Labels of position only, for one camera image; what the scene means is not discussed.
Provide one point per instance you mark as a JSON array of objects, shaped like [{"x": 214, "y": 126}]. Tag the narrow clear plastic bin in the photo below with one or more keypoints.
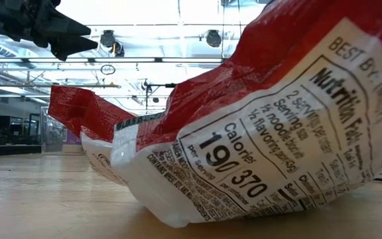
[{"x": 50, "y": 132}]

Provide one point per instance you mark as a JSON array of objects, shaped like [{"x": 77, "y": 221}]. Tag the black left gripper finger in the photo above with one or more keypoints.
[
  {"x": 73, "y": 48},
  {"x": 70, "y": 28}
]

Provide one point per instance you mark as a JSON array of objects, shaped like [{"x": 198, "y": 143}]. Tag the red ramen packet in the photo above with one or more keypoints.
[{"x": 244, "y": 149}]

